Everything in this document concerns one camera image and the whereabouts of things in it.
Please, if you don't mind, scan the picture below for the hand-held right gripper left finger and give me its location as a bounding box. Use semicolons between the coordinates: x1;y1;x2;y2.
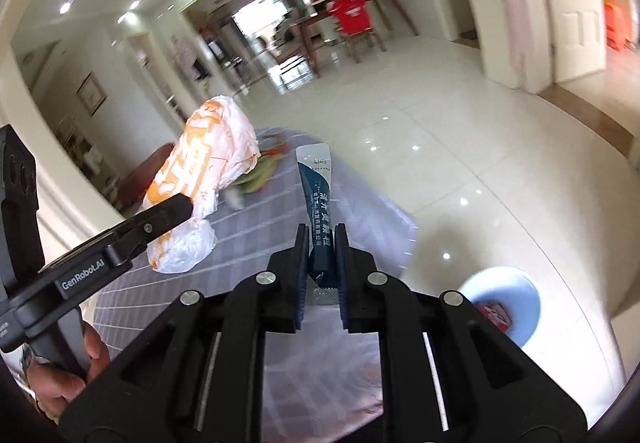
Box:
57;223;311;443

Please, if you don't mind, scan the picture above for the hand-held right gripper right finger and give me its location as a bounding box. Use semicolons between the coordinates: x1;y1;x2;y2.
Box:
335;223;587;443

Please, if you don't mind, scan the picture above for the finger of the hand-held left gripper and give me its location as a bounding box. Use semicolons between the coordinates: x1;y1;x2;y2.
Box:
104;194;195;270

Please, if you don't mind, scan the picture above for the blue white sachet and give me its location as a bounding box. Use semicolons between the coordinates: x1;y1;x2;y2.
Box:
295;142;347;309

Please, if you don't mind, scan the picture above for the white orange plastic bag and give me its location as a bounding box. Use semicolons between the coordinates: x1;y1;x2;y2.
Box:
142;95;260;274

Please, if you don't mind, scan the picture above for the red green snack packet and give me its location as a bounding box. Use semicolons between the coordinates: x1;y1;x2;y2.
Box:
227;133;291;210

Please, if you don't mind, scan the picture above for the light blue bin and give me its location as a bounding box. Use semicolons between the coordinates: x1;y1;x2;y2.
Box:
457;265;542;349

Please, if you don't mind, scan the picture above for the person's left hand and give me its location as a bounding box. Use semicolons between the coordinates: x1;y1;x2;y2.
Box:
20;322;113;424

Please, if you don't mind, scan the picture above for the blue checked tablecloth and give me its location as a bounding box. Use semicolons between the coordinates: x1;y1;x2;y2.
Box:
80;127;418;443

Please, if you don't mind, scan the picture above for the wooden dining chair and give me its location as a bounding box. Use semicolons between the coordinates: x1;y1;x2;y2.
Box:
340;23;389;64

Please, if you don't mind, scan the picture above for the wooden dining table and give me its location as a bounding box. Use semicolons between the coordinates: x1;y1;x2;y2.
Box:
289;0;418;80

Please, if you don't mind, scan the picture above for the framed wall picture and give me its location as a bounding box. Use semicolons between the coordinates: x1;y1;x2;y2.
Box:
76;73;108;116

